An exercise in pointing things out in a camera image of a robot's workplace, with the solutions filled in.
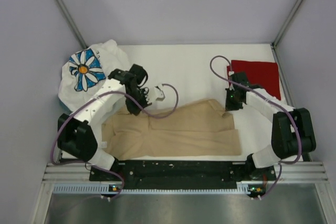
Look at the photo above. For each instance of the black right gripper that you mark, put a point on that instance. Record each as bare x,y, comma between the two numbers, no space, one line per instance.
229,106

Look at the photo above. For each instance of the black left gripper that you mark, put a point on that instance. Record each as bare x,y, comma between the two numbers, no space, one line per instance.
133,109

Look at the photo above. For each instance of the beige t-shirt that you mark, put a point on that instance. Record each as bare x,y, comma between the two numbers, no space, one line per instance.
200,128

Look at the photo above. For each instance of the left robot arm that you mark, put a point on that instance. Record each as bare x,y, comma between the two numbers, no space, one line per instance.
80,133

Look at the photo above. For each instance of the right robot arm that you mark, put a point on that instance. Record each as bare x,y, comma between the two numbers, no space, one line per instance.
292,132

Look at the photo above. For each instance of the folded red t-shirt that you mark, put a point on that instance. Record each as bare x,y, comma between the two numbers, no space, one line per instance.
265,74

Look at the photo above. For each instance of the white flower print t-shirt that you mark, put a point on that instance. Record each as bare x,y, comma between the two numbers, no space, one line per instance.
86,71

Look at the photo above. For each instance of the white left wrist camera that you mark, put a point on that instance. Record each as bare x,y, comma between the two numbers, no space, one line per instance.
156,93

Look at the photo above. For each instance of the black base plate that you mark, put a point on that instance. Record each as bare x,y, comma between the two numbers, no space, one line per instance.
149,174

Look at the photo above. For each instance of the white slotted cable duct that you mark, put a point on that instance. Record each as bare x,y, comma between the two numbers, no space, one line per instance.
106,189

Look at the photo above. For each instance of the right side frame rail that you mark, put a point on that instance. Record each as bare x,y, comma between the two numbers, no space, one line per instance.
287,94

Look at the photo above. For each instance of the aluminium frame rail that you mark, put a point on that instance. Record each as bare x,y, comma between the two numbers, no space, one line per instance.
299,173

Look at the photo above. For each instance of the right corner frame post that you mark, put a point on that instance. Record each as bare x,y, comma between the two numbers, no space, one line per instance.
289,19

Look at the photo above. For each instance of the corner frame post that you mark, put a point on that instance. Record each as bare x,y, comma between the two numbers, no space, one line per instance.
289,19
71,23

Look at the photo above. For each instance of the left corner frame post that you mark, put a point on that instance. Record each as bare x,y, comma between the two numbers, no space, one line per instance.
71,23

